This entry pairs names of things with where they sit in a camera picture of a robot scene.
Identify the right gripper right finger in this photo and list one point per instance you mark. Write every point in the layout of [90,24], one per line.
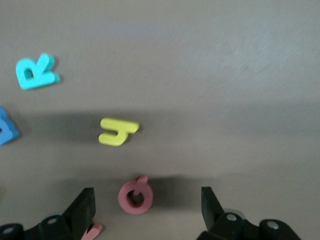
[217,222]

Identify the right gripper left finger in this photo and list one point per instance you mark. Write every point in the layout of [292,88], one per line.
[80,215]

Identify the red foam letter Q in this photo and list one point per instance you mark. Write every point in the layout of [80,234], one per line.
[123,200]

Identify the yellow foam lowercase y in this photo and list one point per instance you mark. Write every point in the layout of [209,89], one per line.
[120,125]

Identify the teal foam letter R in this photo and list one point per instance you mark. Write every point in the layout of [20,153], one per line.
[37,81]

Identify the red foam lowercase w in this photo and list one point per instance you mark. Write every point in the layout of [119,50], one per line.
[93,231]

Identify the blue foam lowercase m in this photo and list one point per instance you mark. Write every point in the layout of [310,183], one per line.
[7,136]

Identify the brown table cover sheet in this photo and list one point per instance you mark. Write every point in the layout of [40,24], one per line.
[200,75]

